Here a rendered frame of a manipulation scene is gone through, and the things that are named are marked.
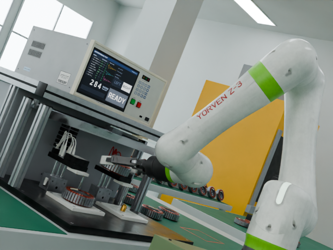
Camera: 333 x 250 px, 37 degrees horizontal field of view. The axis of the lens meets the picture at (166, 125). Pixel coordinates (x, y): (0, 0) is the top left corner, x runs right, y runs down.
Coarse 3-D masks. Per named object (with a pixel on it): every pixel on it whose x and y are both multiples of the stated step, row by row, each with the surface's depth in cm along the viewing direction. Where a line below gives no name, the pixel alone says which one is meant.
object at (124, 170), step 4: (104, 164) 171; (116, 164) 170; (108, 168) 171; (112, 168) 170; (116, 168) 170; (120, 168) 171; (124, 168) 171; (128, 168) 174; (116, 172) 170; (120, 172) 171; (124, 172) 172; (128, 172) 174; (124, 176) 173
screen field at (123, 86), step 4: (116, 80) 183; (120, 80) 184; (112, 84) 182; (116, 84) 184; (120, 84) 185; (124, 84) 187; (128, 84) 188; (120, 88) 186; (124, 88) 187; (128, 88) 189; (128, 92) 189
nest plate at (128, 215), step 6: (102, 204) 182; (108, 204) 187; (108, 210) 180; (114, 210) 180; (120, 210) 185; (126, 210) 190; (120, 216) 176; (126, 216) 177; (132, 216) 182; (138, 216) 187; (144, 222) 185
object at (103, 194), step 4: (92, 184) 193; (92, 188) 193; (96, 188) 191; (100, 188) 191; (104, 188) 193; (108, 188) 197; (88, 192) 193; (92, 192) 192; (96, 192) 191; (100, 192) 192; (104, 192) 193; (108, 192) 195; (96, 196) 190; (100, 196) 192; (104, 196) 194; (108, 196) 195; (96, 200) 191; (100, 200) 193; (104, 200) 194; (108, 200) 196
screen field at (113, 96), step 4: (108, 92) 182; (112, 92) 183; (116, 92) 185; (108, 96) 182; (112, 96) 184; (116, 96) 185; (120, 96) 187; (124, 96) 188; (108, 100) 183; (112, 100) 184; (116, 100) 186; (120, 100) 187; (124, 100) 189; (116, 104) 186; (120, 104) 188; (124, 104) 189
